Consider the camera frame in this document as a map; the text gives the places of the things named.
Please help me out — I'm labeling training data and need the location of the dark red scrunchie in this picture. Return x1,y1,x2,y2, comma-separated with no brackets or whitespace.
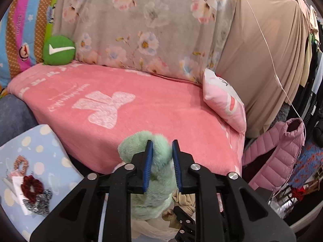
21,175,44,203

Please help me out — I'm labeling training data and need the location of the striped cartoon monkey blanket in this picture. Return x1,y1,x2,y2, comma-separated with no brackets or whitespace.
0,0,63,99

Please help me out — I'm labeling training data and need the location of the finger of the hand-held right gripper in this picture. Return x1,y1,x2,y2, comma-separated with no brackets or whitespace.
174,206,196,242

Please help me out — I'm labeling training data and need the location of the mint green fluffy scrunchie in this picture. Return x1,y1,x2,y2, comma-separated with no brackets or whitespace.
118,130,177,220

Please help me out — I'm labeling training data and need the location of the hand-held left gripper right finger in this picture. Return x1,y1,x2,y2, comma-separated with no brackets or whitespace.
172,139,296,242

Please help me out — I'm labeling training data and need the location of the row of hanging clothes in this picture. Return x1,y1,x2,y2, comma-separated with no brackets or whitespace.
293,0,323,138

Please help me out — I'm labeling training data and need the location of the light blue dotted pillow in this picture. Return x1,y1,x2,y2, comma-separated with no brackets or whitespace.
0,124,85,232

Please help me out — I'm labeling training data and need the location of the beige cloth cover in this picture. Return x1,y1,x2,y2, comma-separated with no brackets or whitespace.
214,0,309,138

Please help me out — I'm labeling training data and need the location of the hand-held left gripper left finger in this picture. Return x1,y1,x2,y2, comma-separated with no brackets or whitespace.
30,140,153,242

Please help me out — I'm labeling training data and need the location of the white shiny garment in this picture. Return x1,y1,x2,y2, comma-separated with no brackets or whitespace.
268,189,299,219

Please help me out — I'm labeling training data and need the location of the pink blanket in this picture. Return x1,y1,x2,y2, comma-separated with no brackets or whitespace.
7,61,246,182

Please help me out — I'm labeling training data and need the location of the thin white cable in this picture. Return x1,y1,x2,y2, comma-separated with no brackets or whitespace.
237,0,307,204

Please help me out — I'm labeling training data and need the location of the blue red patterned cloth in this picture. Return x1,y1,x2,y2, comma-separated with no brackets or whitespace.
288,141,323,189

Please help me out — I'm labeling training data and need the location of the peach scrunchie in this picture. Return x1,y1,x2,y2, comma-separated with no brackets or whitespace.
13,156,28,175

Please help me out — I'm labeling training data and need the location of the pink puffer jacket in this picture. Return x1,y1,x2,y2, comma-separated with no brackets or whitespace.
242,118,306,191

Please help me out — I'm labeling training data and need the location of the green round cushion white swoosh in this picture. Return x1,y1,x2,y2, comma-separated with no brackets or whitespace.
42,34,76,66

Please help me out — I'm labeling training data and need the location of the small pink pillow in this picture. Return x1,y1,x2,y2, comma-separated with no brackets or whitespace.
202,68,247,135

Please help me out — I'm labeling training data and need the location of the grey floral blanket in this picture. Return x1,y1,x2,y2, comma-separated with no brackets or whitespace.
54,0,239,85

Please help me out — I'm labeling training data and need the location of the beige scrunchie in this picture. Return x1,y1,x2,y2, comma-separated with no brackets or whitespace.
162,189,196,228

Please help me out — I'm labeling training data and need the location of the white card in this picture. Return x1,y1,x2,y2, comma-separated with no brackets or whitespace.
2,171,33,216

